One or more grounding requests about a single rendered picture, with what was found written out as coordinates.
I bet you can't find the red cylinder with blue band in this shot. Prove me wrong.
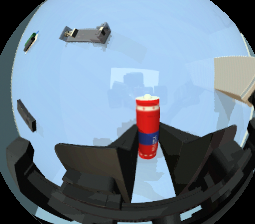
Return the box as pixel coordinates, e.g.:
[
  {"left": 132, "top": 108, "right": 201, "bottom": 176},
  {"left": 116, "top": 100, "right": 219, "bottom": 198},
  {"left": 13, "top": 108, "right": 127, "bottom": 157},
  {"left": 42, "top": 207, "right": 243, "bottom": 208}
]
[{"left": 136, "top": 94, "right": 159, "bottom": 159}]

